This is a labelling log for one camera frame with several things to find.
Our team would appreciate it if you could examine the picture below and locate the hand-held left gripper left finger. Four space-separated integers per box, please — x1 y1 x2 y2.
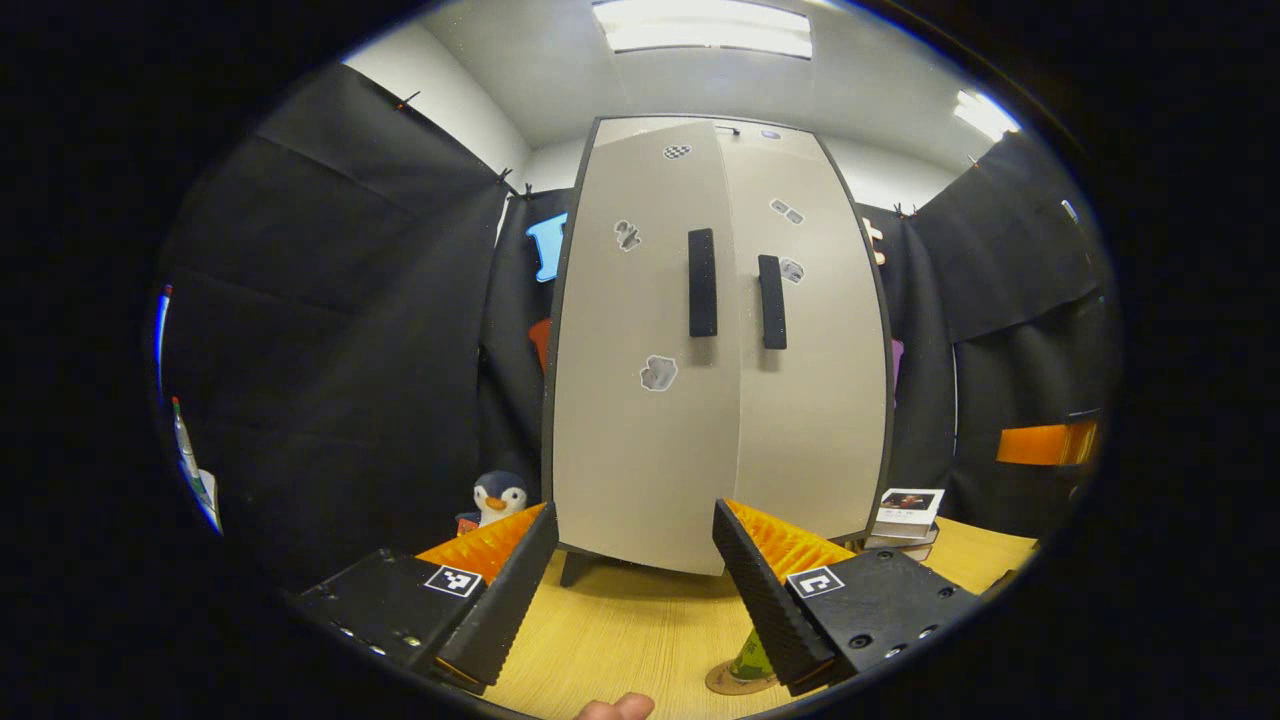
290 502 559 696

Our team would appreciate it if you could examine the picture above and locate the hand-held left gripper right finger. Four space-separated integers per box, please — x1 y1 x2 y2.
712 498 986 698

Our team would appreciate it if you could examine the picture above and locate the green label bottle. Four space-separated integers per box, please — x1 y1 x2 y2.
733 625 779 683

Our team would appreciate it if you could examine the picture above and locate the grey cabinet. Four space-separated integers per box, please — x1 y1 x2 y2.
540 115 896 591

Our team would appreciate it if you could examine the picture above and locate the round brown coaster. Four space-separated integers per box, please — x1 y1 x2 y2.
705 660 781 697

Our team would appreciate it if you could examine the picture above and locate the grey cabinet door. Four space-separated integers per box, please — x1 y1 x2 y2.
715 128 889 546
552 122 743 577

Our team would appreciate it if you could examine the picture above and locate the penguin plush toy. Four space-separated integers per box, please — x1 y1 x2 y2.
455 471 531 536

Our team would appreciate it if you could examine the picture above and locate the white book with dark photo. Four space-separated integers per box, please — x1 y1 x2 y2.
873 488 946 541

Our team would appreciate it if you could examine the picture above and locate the black backdrop cloth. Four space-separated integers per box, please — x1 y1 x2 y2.
155 62 1116 591

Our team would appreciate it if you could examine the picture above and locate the small ceiling light panel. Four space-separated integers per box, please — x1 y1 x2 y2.
953 90 1021 141

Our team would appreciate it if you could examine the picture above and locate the large ceiling light panel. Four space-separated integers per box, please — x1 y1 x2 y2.
592 0 814 61

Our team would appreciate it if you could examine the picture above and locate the black door handle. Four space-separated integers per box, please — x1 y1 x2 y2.
757 254 788 351
687 228 719 339

